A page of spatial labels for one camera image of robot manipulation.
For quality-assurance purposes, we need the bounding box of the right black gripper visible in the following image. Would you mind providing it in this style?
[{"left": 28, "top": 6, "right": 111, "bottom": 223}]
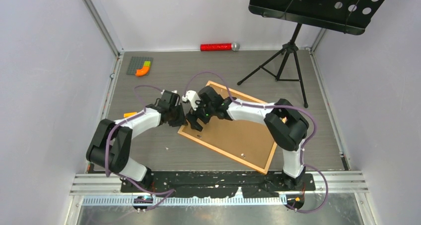
[{"left": 186, "top": 95, "right": 215, "bottom": 131}]

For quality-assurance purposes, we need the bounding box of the orange wooden picture frame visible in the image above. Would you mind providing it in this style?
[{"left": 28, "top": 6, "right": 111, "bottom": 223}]
[{"left": 177, "top": 80, "right": 287, "bottom": 175}]

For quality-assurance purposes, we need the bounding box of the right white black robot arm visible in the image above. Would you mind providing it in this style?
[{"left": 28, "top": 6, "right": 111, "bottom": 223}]
[{"left": 182, "top": 86, "right": 309, "bottom": 191}]

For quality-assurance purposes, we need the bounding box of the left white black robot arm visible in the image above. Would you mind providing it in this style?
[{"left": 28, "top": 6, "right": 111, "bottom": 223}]
[{"left": 86, "top": 90, "right": 187, "bottom": 192}]

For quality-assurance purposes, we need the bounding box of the orange curved block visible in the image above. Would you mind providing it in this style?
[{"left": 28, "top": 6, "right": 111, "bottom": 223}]
[{"left": 135, "top": 66, "right": 150, "bottom": 77}]

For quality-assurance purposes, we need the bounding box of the green lego brick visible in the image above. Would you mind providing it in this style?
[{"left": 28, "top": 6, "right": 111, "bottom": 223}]
[{"left": 143, "top": 61, "right": 151, "bottom": 68}]

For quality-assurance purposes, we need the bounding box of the grey lego baseplate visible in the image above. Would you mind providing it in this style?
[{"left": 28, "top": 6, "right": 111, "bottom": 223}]
[{"left": 126, "top": 57, "right": 153, "bottom": 76}]

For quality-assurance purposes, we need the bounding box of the red cylinder silver cap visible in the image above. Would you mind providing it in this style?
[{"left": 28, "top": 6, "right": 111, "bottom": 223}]
[{"left": 200, "top": 42, "right": 240, "bottom": 52}]

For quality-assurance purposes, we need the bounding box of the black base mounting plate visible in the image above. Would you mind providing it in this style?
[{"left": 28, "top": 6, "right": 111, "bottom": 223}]
[{"left": 121, "top": 171, "right": 316, "bottom": 199}]

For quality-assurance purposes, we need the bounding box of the black music stand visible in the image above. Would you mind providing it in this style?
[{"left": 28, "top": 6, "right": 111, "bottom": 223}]
[{"left": 237, "top": 0, "right": 385, "bottom": 108}]

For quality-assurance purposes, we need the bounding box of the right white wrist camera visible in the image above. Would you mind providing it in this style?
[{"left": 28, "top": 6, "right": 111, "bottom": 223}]
[{"left": 182, "top": 90, "right": 202, "bottom": 111}]

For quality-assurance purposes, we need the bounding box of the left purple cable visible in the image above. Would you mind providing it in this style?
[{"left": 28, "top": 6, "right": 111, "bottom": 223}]
[{"left": 104, "top": 84, "right": 177, "bottom": 213}]

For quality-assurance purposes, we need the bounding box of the aluminium front rail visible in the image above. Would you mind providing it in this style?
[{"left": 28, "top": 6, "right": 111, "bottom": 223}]
[{"left": 70, "top": 171, "right": 368, "bottom": 206}]

